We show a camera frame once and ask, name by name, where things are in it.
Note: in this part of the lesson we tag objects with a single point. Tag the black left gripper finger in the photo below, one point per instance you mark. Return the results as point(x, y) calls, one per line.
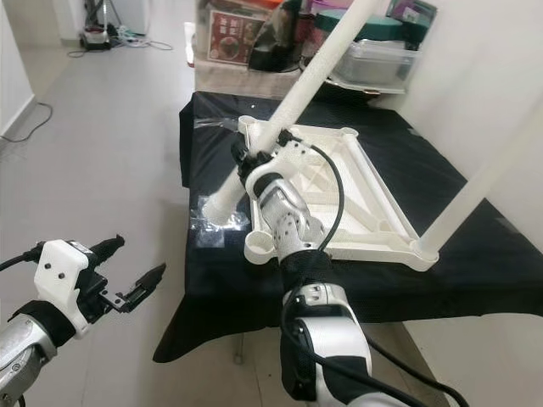
point(109, 246)
point(148, 284)

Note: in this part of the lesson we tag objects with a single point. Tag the white plastic children table top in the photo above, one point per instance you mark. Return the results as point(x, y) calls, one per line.
point(373, 216)

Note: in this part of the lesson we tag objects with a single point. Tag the clear tape strip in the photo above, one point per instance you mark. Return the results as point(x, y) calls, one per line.
point(219, 124)

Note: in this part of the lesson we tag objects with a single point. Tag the black plastic table cloth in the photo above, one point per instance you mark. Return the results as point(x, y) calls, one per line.
point(221, 297)

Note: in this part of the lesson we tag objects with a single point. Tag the beige cloth cover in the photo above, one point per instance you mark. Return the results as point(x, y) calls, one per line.
point(237, 80)

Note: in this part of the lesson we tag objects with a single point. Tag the clear tape cross patch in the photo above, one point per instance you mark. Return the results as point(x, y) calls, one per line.
point(212, 237)

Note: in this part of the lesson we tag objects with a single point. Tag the black shiny bag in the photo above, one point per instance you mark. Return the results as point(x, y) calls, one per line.
point(276, 47)

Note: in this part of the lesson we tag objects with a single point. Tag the metal folding table leg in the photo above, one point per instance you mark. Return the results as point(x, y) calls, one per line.
point(237, 348)

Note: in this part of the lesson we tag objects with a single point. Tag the clear storage box orange lid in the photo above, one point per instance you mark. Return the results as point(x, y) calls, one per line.
point(233, 38)

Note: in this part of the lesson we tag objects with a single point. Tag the clear plastic storage box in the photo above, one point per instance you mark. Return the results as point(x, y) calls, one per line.
point(377, 66)

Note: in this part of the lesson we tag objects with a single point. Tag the dark printed carton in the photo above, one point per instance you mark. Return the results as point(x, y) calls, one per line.
point(414, 17)

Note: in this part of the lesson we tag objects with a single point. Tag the white appliance cabinet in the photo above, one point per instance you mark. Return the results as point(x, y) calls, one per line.
point(127, 15)

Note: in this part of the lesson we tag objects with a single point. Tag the garment steamer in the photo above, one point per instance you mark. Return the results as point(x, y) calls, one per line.
point(95, 38)

